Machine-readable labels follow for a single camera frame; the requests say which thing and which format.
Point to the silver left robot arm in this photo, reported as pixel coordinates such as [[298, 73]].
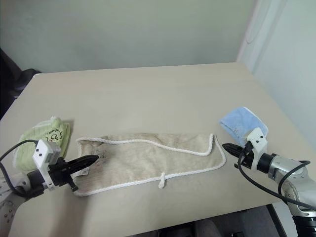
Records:
[[34, 181]]

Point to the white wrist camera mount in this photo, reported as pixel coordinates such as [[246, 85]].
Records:
[[43, 153], [256, 140]]

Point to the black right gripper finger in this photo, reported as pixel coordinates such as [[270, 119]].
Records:
[[233, 146], [235, 151]]

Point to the blue cloth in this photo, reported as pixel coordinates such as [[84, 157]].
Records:
[[238, 121]]

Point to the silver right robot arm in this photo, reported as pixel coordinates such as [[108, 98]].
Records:
[[291, 177]]

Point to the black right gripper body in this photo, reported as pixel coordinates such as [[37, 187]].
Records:
[[248, 160]]

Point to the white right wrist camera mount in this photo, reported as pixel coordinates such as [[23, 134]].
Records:
[[256, 140]]

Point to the green cloth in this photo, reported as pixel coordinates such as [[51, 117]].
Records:
[[32, 138]]

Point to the black chair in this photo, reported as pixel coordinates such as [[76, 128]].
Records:
[[12, 81]]

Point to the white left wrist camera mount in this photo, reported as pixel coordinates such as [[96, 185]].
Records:
[[43, 153]]

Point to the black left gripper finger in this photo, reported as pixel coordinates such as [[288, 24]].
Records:
[[82, 168], [86, 159]]

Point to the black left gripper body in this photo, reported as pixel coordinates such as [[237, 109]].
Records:
[[61, 174]]

